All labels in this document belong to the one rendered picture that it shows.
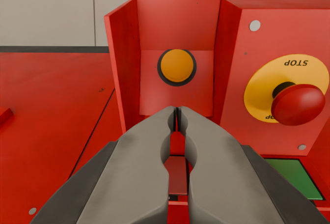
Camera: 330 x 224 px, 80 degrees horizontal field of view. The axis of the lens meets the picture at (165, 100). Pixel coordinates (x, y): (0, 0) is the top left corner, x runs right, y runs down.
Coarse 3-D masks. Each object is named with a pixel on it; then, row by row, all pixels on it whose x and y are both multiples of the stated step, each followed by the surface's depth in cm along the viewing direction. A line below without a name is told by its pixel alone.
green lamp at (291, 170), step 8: (272, 160) 22; (280, 160) 22; (288, 160) 22; (296, 160) 22; (280, 168) 21; (288, 168) 21; (296, 168) 21; (288, 176) 20; (296, 176) 20; (304, 176) 20; (296, 184) 19; (304, 184) 19; (312, 184) 19; (304, 192) 19; (312, 192) 19
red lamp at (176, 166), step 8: (168, 160) 22; (176, 160) 22; (184, 160) 22; (168, 168) 21; (176, 168) 21; (184, 168) 21; (176, 176) 20; (184, 176) 20; (176, 184) 19; (184, 184) 19; (176, 192) 19; (184, 192) 19
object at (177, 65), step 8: (168, 56) 23; (176, 56) 23; (184, 56) 23; (168, 64) 23; (176, 64) 23; (184, 64) 23; (192, 64) 23; (168, 72) 23; (176, 72) 23; (184, 72) 23; (176, 80) 23; (184, 80) 24
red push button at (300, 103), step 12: (288, 84) 17; (300, 84) 15; (276, 96) 16; (288, 96) 15; (300, 96) 15; (312, 96) 15; (324, 96) 15; (276, 108) 16; (288, 108) 16; (300, 108) 16; (312, 108) 16; (276, 120) 17; (288, 120) 16; (300, 120) 16
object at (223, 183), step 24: (192, 120) 11; (192, 144) 9; (216, 144) 9; (240, 144) 9; (216, 168) 8; (240, 168) 8; (192, 192) 7; (216, 192) 7; (240, 192) 7; (264, 192) 7; (192, 216) 7; (216, 216) 6; (240, 216) 6; (264, 216) 6
